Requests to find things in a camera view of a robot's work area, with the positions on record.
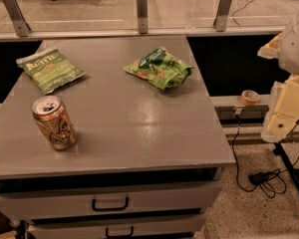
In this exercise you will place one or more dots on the right metal railing bracket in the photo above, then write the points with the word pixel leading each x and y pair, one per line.
pixel 220 21

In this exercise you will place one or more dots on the green Kettle chip bag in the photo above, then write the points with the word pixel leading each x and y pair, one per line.
pixel 49 69

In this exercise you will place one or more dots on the orange tape roll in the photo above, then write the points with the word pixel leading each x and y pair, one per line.
pixel 249 98

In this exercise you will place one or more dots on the middle metal railing bracket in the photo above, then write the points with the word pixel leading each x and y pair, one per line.
pixel 142 10

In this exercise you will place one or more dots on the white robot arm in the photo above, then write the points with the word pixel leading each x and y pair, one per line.
pixel 283 112

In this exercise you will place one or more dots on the green rice chip bag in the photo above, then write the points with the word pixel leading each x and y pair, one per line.
pixel 160 68

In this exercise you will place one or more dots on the grey drawer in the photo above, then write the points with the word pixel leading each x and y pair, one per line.
pixel 164 227
pixel 115 200

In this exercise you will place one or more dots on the black stand leg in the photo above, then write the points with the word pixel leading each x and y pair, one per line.
pixel 294 173

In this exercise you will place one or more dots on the metal railing bracket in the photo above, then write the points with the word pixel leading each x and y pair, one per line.
pixel 142 10
pixel 20 25
pixel 220 21

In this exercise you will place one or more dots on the orange drink can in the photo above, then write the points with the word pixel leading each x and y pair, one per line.
pixel 52 119

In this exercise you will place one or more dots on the lower grey drawer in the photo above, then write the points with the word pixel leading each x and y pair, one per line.
pixel 164 227

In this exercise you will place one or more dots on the upper grey drawer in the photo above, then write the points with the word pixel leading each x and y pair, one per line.
pixel 115 200

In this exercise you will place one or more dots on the left metal railing bracket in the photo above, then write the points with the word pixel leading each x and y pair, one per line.
pixel 20 25

